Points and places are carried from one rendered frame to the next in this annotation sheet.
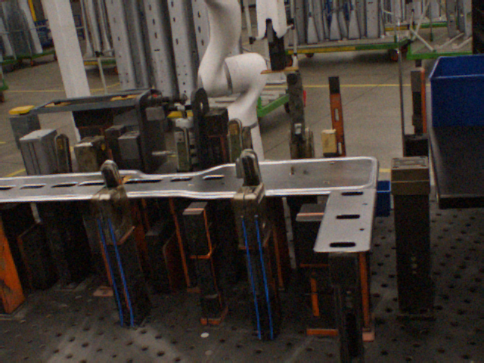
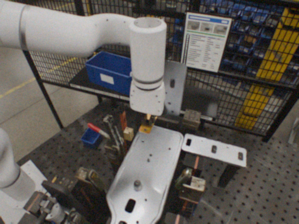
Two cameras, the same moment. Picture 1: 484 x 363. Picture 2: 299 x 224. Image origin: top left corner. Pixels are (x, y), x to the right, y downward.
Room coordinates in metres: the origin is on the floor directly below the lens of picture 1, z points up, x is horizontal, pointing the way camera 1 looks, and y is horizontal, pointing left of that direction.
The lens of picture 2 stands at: (1.32, 0.30, 1.76)
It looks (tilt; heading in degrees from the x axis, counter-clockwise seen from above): 46 degrees down; 272
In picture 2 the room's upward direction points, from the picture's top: straight up
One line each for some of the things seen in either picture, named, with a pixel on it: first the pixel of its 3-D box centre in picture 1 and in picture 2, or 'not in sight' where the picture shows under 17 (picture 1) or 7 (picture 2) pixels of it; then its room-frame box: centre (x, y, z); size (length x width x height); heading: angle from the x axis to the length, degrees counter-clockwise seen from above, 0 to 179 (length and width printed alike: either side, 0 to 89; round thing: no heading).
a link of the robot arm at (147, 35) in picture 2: not in sight; (147, 48); (1.34, -0.14, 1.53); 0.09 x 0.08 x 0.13; 102
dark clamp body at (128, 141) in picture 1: (145, 193); not in sight; (1.68, 0.28, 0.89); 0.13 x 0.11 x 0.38; 162
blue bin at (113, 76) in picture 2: (466, 88); (115, 72); (1.55, -0.66, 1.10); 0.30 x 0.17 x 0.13; 154
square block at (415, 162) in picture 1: (412, 240); (187, 137); (1.13, -0.36, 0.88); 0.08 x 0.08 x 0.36; 72
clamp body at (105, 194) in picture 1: (122, 255); not in sight; (1.29, 0.30, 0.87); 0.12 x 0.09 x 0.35; 162
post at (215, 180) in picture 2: (349, 318); (229, 172); (0.93, -0.17, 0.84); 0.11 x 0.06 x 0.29; 162
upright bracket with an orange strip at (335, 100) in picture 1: (341, 169); (126, 140); (1.45, -0.28, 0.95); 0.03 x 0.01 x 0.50; 72
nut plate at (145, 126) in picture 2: (278, 68); (148, 122); (1.34, -0.14, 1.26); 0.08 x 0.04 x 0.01; 73
